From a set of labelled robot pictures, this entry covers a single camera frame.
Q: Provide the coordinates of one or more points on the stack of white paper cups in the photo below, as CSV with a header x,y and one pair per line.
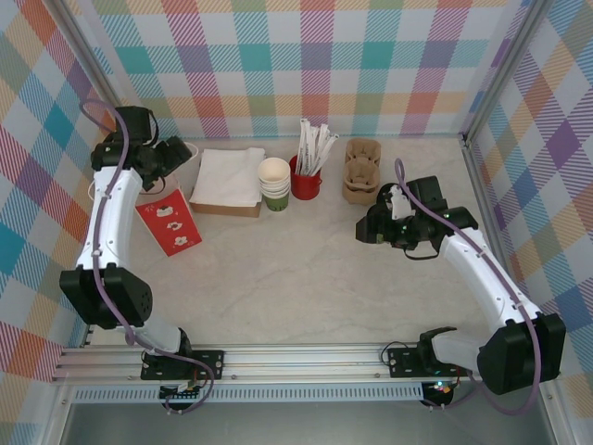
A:
x,y
274,170

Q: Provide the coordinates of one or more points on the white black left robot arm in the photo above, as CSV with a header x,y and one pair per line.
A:
x,y
111,218

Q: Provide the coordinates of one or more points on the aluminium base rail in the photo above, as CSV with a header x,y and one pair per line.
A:
x,y
301,361

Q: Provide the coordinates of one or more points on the red white paper bag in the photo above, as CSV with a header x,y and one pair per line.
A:
x,y
173,227

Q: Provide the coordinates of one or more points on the white paper napkin stack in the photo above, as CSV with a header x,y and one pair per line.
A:
x,y
227,176

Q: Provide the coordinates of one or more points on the small circuit board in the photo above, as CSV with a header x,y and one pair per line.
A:
x,y
183,394
440,387

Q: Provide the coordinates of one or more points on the green paper cup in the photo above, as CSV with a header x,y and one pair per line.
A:
x,y
276,203

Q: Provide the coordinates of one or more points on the red metal cup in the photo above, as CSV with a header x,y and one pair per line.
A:
x,y
306,185

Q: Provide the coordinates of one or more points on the aluminium frame post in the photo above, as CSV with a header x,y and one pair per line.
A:
x,y
506,69
96,69

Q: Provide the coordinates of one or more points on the grey metal panel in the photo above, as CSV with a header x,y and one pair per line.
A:
x,y
301,426

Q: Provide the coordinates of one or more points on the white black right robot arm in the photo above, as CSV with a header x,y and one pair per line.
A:
x,y
482,273

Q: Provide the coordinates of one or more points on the brown pulp cup carrier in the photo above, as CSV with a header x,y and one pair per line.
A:
x,y
359,162

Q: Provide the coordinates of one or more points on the stack of white napkins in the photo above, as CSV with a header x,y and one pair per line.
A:
x,y
222,211

